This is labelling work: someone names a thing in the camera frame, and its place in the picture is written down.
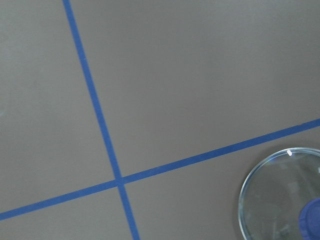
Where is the glass lid purple knob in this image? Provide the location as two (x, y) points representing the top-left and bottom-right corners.
(238, 147), (320, 240)

